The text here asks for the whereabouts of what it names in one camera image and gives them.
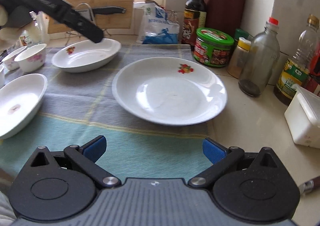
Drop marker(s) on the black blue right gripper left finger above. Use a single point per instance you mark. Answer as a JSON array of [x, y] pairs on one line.
[[53, 186]]

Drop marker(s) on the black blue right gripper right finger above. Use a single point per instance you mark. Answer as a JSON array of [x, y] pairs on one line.
[[253, 187]]

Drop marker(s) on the white bowl pink flowers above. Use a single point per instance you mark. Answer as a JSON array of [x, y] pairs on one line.
[[9, 61], [32, 58]]

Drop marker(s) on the oval white dish fruit print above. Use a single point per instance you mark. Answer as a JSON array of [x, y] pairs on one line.
[[85, 55]]

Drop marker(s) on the round white plate fruit print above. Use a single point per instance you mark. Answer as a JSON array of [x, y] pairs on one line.
[[169, 91]]

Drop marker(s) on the left hand in white glove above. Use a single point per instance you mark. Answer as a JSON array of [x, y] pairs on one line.
[[13, 24]]

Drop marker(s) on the grey blue checked cloth mat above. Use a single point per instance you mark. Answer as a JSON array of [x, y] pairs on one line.
[[77, 107]]

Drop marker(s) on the white plastic seasoning box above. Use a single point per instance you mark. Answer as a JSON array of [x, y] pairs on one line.
[[302, 117]]

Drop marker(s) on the oil bottle gold cap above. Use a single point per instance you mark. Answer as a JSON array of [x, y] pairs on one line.
[[297, 67]]

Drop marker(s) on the glass bottle red cap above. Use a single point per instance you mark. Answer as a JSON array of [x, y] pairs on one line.
[[261, 61]]

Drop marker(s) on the yellow cap spice jar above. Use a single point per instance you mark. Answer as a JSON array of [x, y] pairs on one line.
[[239, 57]]

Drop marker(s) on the white blue plastic bag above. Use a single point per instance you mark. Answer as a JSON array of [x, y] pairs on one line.
[[158, 26]]

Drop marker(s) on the green lid sauce jar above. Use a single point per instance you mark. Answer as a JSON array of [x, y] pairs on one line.
[[212, 47]]

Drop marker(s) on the dark soy sauce bottle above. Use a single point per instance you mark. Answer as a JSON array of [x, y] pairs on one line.
[[194, 17]]

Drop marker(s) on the metal wire board rack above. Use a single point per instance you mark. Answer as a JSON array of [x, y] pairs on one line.
[[82, 20]]

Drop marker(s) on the santoku knife black handle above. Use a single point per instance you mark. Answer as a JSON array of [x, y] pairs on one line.
[[108, 10]]

